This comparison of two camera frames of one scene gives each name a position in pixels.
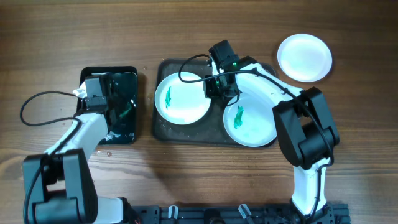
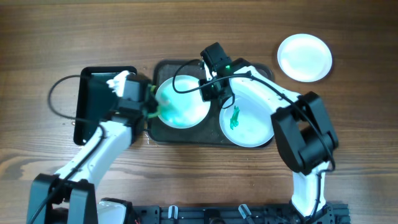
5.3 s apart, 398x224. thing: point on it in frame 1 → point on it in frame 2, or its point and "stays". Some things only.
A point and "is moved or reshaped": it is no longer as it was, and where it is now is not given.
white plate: (182, 103) stays
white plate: (250, 121) stays
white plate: (305, 57) stays
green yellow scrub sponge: (127, 109) is moved or reshaped
